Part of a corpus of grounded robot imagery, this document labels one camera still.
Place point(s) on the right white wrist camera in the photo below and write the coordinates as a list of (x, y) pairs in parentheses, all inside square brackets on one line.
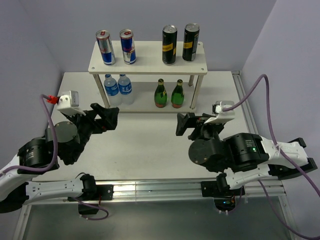
[(222, 111)]

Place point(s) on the left water bottle blue label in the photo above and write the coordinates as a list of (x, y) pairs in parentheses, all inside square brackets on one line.
[(112, 91)]

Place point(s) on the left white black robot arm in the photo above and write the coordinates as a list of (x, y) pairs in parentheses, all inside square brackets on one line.
[(64, 141)]

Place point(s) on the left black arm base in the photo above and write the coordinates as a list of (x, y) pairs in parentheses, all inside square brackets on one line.
[(90, 206)]

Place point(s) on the right water bottle blue label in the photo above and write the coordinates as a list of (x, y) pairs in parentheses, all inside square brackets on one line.
[(125, 89)]

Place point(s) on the water bottle blue label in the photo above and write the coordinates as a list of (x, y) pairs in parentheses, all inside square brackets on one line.
[(112, 91), (125, 89)]

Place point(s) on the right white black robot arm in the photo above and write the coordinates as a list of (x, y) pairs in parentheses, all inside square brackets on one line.
[(241, 158)]

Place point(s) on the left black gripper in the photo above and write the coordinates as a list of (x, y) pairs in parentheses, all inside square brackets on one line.
[(109, 121)]

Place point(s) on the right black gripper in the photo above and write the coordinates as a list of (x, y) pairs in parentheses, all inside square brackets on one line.
[(190, 120)]

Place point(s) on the black yellow can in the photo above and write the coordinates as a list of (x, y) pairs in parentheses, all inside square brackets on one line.
[(190, 41), (169, 44)]

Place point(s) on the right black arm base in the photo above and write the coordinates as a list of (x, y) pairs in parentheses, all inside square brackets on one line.
[(224, 201)]

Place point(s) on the white two-tier shelf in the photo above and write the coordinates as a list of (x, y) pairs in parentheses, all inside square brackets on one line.
[(145, 73)]

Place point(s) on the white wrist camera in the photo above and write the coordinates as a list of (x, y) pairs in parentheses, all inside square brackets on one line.
[(68, 103), (222, 111)]

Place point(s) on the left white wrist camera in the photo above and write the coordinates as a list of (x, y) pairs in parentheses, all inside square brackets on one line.
[(68, 103)]

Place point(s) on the aluminium front rail frame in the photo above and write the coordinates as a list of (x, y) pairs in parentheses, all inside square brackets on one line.
[(172, 209)]

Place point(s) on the green glass bottle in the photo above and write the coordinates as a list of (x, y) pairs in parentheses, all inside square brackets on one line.
[(160, 94), (178, 96)]

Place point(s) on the silver blue energy can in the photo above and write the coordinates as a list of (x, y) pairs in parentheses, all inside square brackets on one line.
[(128, 46), (104, 42)]

